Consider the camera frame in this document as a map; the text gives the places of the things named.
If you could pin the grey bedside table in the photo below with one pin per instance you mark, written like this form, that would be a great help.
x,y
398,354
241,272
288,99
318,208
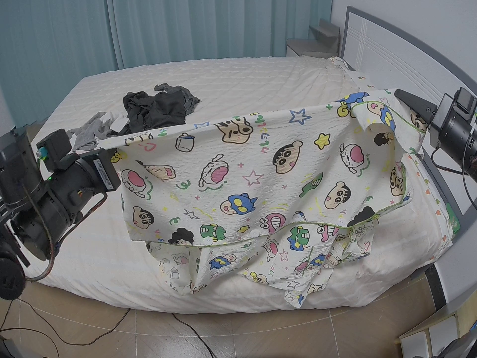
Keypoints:
x,y
309,45

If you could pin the dark grey garment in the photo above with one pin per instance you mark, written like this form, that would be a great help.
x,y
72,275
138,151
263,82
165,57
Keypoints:
x,y
188,95

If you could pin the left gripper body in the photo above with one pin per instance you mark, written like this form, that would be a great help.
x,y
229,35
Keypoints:
x,y
87,179

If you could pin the blue-green curtain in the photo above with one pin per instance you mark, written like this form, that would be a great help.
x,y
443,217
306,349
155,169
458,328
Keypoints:
x,y
223,17
56,43

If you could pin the bed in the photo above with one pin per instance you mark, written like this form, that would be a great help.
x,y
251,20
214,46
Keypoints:
x,y
261,84

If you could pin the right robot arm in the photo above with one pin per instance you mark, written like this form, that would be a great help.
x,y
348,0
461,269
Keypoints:
x,y
473,166

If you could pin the grey and white garment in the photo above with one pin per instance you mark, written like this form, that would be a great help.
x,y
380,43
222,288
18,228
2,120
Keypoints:
x,y
89,132

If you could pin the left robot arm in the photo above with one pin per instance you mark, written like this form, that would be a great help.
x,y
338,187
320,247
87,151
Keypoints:
x,y
22,214

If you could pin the black shirt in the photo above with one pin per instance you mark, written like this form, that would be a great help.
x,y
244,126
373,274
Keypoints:
x,y
164,114

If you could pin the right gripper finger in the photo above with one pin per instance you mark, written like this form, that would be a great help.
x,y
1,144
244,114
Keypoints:
x,y
419,109

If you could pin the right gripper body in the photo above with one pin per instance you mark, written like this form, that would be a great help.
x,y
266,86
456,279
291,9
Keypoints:
x,y
452,129

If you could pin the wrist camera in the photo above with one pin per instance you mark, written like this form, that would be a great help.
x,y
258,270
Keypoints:
x,y
465,99
56,144

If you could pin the white wooden cabinet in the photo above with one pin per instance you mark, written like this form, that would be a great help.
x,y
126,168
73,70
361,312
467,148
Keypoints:
x,y
421,341

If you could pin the white printed pyjama top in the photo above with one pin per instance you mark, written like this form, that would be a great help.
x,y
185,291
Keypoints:
x,y
261,170

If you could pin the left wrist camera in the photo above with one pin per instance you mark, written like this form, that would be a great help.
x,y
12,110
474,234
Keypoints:
x,y
56,144

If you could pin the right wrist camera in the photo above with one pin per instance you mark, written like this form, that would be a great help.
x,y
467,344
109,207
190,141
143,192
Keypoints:
x,y
465,99

